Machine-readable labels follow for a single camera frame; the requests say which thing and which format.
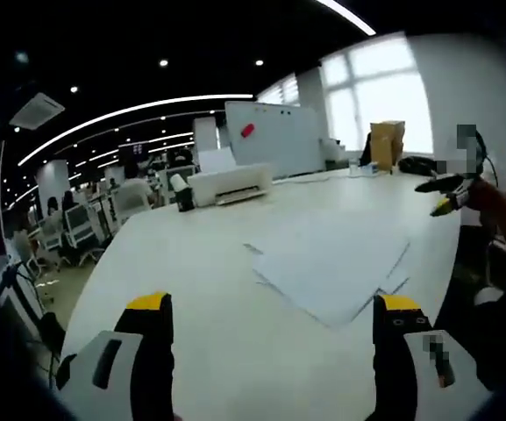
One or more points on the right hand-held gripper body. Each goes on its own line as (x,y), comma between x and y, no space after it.
(464,196)

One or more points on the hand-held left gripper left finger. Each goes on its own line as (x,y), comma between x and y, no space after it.
(147,351)

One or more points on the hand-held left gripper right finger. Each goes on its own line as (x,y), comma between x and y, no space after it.
(393,351)

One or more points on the person's right hand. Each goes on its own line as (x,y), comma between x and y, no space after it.
(487,197)

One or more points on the brown cardboard box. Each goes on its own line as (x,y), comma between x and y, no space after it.
(386,144)

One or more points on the dark cloth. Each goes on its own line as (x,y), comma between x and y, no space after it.
(365,151)

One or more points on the white table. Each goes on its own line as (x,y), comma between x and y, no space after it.
(191,263)

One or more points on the large bright window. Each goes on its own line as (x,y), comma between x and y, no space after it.
(375,87)

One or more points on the white equipment stand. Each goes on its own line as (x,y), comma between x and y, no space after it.
(20,302)

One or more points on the white mesh office chair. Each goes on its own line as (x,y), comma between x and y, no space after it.
(77,223)

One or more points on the black stand with white cup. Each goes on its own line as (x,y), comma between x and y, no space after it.
(186,199)

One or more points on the white whiteboard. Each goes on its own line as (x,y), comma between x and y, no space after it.
(279,140)

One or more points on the window with blinds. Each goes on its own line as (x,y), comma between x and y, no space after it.
(281,90)

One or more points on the white printer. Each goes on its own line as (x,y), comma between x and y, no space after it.
(230,180)

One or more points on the wide ceiling light bar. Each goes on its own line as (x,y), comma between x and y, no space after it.
(349,15)

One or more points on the white square pillar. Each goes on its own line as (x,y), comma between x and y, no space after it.
(54,182)

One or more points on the red whiteboard eraser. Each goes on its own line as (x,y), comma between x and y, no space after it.
(248,130)

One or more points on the small hanging screen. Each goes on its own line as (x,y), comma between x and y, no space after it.
(132,150)

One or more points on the round ceiling spotlight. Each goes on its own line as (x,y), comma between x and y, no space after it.
(259,62)
(163,62)
(73,89)

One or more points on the narrow white pillar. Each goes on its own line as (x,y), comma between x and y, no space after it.
(204,133)

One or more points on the curved ceiling light strip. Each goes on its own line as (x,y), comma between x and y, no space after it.
(116,113)

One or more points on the ceiling air conditioner unit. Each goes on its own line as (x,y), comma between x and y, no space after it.
(37,110)

